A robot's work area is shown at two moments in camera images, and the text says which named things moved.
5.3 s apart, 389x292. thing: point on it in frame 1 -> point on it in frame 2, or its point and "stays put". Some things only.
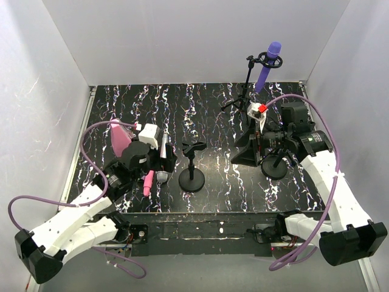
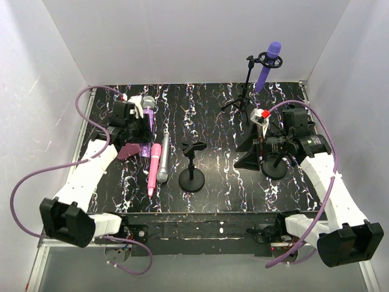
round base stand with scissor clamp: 273,166 stays put
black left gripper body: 167,159 -> 146,127
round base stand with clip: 192,179 stays put
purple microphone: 274,50 stays put
